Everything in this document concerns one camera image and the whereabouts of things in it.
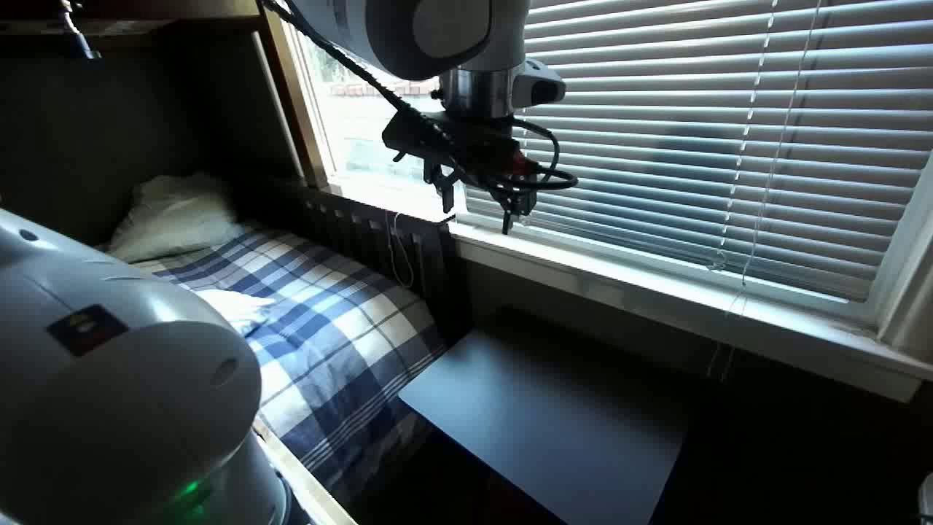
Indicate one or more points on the aluminium robot mounting table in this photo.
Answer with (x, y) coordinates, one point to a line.
(308, 483)

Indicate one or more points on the wide white window blind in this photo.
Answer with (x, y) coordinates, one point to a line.
(700, 134)

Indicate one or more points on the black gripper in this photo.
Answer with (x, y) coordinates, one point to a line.
(476, 149)

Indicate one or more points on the blue plaid blanket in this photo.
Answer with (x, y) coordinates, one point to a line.
(331, 339)

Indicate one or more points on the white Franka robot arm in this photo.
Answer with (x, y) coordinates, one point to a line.
(107, 390)

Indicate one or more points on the dark wooden headboard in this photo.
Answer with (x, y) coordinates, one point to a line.
(369, 236)

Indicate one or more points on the white window frame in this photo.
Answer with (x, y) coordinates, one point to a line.
(301, 105)

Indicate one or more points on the black side table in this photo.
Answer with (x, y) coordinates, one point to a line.
(554, 426)

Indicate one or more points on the white window sill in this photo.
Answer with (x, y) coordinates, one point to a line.
(700, 306)

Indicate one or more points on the white pillow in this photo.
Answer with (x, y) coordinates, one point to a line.
(175, 220)

